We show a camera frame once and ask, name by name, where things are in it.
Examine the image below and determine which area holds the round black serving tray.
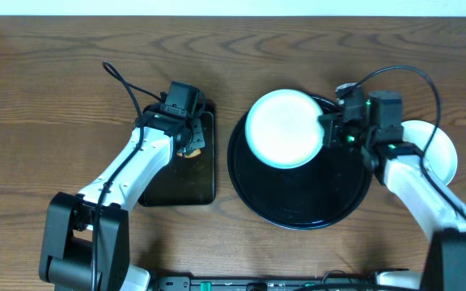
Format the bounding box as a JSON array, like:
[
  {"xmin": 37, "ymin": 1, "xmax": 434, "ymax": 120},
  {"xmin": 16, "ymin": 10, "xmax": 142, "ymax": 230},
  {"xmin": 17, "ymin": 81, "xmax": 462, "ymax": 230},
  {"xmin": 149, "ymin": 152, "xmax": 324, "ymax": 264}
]
[{"xmin": 227, "ymin": 116, "xmax": 371, "ymax": 230}]

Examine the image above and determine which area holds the orange sponge with green pad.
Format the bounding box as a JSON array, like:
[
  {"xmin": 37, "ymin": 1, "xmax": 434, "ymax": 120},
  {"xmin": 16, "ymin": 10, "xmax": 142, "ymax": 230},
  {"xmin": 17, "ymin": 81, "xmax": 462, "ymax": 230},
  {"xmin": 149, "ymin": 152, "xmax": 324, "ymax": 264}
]
[{"xmin": 177, "ymin": 149, "xmax": 201, "ymax": 158}]

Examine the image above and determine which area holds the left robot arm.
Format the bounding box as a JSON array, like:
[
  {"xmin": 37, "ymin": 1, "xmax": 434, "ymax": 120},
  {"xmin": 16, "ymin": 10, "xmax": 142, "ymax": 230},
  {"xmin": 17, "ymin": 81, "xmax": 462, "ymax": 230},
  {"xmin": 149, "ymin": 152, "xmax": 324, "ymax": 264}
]
[{"xmin": 39, "ymin": 112, "xmax": 214, "ymax": 290}]

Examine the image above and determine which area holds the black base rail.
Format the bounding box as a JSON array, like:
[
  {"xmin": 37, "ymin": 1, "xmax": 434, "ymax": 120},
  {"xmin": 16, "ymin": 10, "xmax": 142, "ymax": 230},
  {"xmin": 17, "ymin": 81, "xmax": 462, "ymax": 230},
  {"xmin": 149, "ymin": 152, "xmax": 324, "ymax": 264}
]
[{"xmin": 147, "ymin": 268, "xmax": 420, "ymax": 291}]

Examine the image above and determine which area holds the black rectangular water tray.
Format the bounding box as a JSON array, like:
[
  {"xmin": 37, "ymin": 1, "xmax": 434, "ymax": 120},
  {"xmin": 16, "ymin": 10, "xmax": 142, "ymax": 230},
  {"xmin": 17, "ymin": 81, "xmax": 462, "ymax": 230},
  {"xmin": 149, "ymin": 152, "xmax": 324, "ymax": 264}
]
[{"xmin": 138, "ymin": 104, "xmax": 216, "ymax": 207}]

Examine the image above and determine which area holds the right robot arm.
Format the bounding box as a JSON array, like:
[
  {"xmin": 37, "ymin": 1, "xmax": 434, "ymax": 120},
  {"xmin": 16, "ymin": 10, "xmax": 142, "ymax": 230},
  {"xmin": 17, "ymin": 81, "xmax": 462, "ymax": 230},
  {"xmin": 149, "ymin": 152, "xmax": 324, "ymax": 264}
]
[{"xmin": 318, "ymin": 113, "xmax": 466, "ymax": 290}]

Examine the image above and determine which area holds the black cable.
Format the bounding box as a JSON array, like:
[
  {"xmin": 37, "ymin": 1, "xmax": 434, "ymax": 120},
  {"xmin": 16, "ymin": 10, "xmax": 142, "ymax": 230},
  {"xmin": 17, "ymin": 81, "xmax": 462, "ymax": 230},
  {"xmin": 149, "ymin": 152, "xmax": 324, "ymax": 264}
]
[
  {"xmin": 91, "ymin": 61, "xmax": 165, "ymax": 291},
  {"xmin": 337, "ymin": 65, "xmax": 466, "ymax": 259}
]

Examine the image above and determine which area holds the left black cable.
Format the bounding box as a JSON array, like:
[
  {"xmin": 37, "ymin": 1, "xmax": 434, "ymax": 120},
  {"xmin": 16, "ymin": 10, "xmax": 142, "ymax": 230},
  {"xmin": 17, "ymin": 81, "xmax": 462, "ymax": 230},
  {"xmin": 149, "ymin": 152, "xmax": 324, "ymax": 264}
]
[{"xmin": 91, "ymin": 61, "xmax": 165, "ymax": 291}]

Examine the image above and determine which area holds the light blue plate with sauce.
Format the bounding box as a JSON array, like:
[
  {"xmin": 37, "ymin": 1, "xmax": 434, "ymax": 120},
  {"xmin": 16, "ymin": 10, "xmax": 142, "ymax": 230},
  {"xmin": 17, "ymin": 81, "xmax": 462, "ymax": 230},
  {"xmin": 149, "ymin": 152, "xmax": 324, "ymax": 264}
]
[{"xmin": 244, "ymin": 89, "xmax": 325, "ymax": 170}]

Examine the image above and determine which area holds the right black cable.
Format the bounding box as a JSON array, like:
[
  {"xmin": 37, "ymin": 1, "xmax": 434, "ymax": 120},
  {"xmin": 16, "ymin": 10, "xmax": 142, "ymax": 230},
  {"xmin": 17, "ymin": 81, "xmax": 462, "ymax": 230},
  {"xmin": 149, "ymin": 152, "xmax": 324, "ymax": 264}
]
[{"xmin": 337, "ymin": 65, "xmax": 466, "ymax": 259}]

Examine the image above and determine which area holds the pale green plate with sauce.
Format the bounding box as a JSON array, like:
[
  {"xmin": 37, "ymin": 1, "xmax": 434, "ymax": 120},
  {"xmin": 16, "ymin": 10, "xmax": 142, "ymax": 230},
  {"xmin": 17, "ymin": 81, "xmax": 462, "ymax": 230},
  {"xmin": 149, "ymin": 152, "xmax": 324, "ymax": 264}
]
[{"xmin": 401, "ymin": 120, "xmax": 458, "ymax": 185}]

